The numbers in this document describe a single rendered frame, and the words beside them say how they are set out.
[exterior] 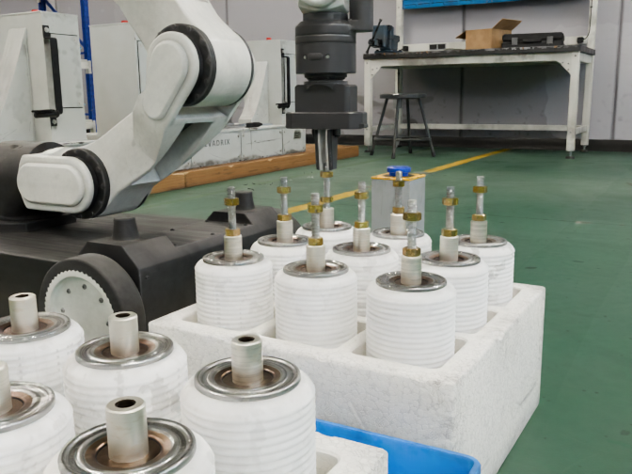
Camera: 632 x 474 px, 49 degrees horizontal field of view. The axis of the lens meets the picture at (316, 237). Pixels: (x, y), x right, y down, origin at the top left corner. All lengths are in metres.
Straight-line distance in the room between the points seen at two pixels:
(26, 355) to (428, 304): 0.38
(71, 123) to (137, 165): 1.87
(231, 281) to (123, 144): 0.62
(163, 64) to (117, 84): 2.37
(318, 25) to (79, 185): 0.63
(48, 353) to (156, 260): 0.59
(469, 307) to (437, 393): 0.17
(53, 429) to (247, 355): 0.13
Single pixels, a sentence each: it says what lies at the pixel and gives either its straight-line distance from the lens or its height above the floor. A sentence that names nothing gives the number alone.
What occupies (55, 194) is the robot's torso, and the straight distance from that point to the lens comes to 1.47.
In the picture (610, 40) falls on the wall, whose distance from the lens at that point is 5.86.
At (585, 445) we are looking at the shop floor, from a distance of 1.00.
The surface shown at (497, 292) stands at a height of 0.19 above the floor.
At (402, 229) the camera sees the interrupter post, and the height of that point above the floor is 0.26.
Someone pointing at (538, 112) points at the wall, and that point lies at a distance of 5.93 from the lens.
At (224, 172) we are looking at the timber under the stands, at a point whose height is 0.04.
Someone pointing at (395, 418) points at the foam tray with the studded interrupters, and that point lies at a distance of 0.72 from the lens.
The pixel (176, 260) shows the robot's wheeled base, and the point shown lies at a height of 0.17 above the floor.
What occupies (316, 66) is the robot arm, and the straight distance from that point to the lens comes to 1.00.
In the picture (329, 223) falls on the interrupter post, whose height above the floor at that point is 0.26.
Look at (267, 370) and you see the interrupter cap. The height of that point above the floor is 0.25.
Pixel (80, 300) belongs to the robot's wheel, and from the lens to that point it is 1.20.
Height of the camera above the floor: 0.45
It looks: 12 degrees down
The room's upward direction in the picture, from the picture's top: 1 degrees counter-clockwise
